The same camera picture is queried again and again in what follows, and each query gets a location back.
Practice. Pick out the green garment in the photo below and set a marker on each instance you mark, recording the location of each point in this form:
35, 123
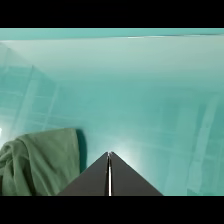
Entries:
40, 163

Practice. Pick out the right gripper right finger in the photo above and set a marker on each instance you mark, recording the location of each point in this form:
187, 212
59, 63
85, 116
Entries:
130, 181

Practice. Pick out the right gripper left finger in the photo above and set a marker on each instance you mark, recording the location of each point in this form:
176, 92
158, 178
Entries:
93, 180

